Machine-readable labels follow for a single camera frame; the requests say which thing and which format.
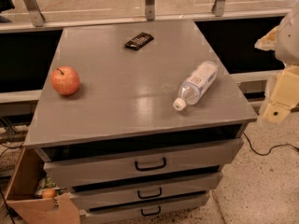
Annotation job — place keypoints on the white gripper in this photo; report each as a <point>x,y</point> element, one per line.
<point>289,42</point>

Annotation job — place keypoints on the clear blue plastic bottle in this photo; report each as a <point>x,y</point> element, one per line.
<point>195,85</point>

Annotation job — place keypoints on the middle grey drawer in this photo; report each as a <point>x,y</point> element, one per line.
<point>145,191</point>

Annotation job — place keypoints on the grey drawer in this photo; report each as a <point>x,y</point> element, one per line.
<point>147,209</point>
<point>145,191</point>
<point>100,169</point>

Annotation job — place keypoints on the black chocolate bar wrapper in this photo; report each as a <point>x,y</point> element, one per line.
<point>139,41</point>

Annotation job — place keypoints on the grey drawer cabinet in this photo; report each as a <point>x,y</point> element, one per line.
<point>125,99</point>

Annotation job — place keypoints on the bottom grey drawer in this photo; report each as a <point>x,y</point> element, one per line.
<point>147,209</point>

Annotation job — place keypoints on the top grey drawer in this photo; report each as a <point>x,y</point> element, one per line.
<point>100,169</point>

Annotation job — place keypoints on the red apple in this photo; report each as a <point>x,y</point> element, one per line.
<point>65,80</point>

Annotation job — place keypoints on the green snack package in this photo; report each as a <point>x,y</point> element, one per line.
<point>45,183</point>

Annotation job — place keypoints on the small orange fruit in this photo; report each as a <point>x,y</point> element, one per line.
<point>49,193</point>

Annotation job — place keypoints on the cardboard box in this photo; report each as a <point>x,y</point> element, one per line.
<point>21,194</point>

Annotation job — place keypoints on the metal railing frame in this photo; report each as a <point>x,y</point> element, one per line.
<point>29,15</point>

